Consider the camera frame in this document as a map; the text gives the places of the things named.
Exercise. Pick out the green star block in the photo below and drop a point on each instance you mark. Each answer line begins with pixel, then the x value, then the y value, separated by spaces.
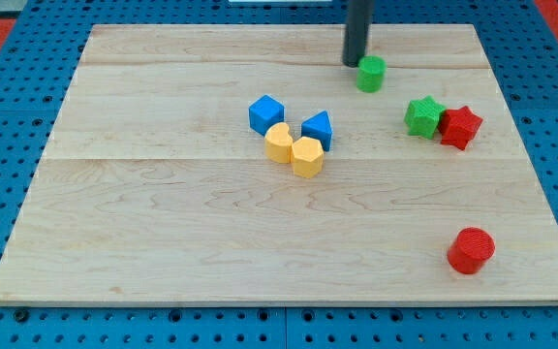
pixel 423 116

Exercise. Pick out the red star block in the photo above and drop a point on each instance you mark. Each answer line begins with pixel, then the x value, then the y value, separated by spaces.
pixel 458 127

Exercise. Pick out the yellow crescent block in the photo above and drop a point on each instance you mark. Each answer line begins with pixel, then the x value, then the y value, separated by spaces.
pixel 278 143

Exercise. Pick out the yellow hexagon block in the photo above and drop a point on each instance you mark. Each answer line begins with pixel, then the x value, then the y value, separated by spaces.
pixel 307 157

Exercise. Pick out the blue triangle block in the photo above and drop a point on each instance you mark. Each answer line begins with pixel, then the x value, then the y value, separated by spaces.
pixel 318 127

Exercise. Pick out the blue cube block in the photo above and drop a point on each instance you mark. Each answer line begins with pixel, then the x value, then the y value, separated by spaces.
pixel 264 113

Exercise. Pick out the light wooden board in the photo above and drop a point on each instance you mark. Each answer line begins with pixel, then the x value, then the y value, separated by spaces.
pixel 154 191

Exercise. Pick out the green cylinder block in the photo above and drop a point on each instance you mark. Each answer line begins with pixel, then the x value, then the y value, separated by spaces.
pixel 371 73

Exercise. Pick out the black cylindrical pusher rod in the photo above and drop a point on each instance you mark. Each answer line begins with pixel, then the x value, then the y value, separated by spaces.
pixel 358 19

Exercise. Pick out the red cylinder block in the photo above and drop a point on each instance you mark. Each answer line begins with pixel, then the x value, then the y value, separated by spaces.
pixel 470 250

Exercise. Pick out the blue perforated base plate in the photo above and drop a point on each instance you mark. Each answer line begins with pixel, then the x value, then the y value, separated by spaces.
pixel 36 65

